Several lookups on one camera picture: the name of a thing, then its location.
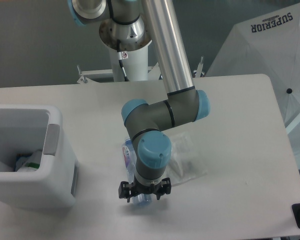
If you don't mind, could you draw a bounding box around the clear plastic bag green stripe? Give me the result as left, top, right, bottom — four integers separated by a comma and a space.
165, 131, 208, 187

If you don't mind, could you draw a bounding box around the white trash in can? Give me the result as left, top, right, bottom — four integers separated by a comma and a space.
14, 150, 43, 172

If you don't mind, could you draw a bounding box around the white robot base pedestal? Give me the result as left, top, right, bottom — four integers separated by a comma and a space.
107, 41, 152, 82

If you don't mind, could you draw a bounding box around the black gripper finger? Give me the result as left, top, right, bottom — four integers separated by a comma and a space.
118, 181, 134, 203
155, 177, 171, 200

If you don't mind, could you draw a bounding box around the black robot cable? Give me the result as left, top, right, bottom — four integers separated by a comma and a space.
115, 38, 130, 82

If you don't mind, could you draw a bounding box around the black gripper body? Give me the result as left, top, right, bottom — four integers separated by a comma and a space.
131, 180, 164, 198

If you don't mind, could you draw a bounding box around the white plastic trash can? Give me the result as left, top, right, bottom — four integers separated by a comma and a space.
0, 104, 79, 208

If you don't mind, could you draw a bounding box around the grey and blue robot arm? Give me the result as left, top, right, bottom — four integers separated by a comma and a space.
67, 0, 210, 201

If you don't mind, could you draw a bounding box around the white Superior umbrella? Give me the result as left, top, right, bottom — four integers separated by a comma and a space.
207, 3, 300, 169

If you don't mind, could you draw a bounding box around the white metal mounting frame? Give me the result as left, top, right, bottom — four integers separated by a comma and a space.
77, 55, 206, 84

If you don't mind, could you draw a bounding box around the clear plastic water bottle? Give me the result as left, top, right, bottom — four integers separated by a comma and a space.
121, 136, 152, 207

